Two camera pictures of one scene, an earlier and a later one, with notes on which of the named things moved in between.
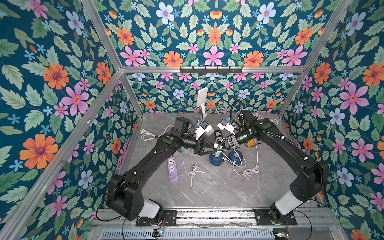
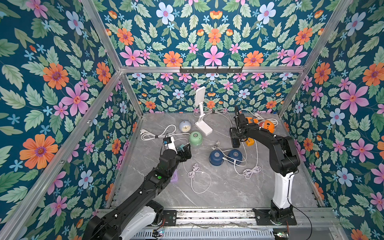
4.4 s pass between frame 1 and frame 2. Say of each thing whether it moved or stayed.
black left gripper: moved
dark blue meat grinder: stayed
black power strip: moved
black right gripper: moved
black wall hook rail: stayed
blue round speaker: stayed
